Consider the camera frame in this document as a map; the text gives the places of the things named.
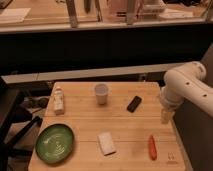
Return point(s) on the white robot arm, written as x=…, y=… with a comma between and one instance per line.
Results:
x=185, y=82

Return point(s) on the black chair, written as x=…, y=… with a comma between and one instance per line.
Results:
x=9, y=102

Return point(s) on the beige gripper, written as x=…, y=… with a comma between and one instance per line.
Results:
x=166, y=115

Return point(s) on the orange carrot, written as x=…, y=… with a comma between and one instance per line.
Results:
x=152, y=148

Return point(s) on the black smartphone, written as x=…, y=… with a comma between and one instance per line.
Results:
x=134, y=104

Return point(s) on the white bottle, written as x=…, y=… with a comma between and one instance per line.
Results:
x=58, y=101

